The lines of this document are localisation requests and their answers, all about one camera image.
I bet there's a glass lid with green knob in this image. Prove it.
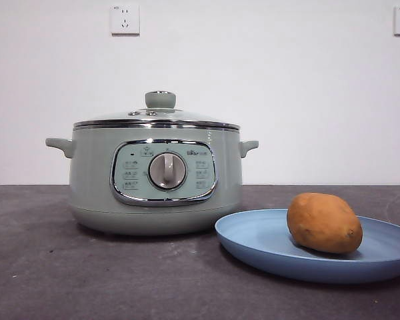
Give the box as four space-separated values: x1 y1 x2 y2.
73 90 240 130

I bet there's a brown potato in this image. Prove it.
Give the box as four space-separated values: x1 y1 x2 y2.
286 192 363 255

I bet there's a blue round plate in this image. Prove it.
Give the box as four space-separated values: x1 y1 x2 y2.
215 208 400 284

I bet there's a pale green electric steamer pot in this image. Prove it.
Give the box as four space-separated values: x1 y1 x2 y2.
45 123 259 236

